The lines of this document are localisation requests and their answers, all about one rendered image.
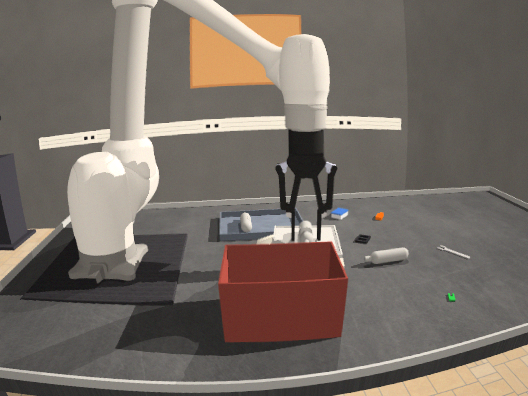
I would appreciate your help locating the blue rectangular box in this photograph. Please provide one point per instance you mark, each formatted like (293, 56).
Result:
(339, 213)

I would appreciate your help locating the red open box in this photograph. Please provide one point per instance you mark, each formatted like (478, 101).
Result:
(301, 308)

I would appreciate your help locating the white digital scale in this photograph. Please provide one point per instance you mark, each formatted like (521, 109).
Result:
(282, 234)

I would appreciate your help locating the white gas cylinder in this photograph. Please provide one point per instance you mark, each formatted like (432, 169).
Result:
(390, 255)
(305, 232)
(246, 224)

